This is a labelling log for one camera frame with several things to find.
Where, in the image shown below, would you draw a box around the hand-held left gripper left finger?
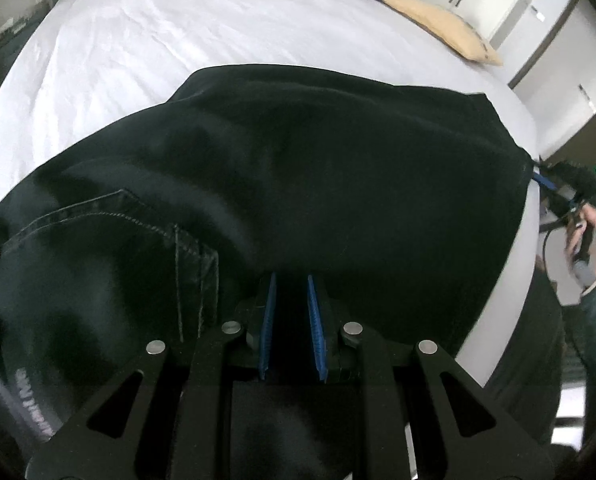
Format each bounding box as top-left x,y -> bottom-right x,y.
26,272 -> 279,480

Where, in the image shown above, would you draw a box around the black denim pants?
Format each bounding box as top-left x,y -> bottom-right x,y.
0,63 -> 534,480

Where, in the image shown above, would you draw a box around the yellow pillow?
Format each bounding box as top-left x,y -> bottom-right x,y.
380,0 -> 504,67

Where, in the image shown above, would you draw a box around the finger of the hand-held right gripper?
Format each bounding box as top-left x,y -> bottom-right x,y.
530,169 -> 566,200

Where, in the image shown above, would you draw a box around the white bed sheet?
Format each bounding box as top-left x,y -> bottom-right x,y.
0,0 -> 542,391

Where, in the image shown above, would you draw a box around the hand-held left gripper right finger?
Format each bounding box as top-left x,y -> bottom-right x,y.
306,274 -> 558,480

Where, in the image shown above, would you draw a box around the white wardrobe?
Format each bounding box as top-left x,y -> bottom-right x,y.
355,0 -> 596,158

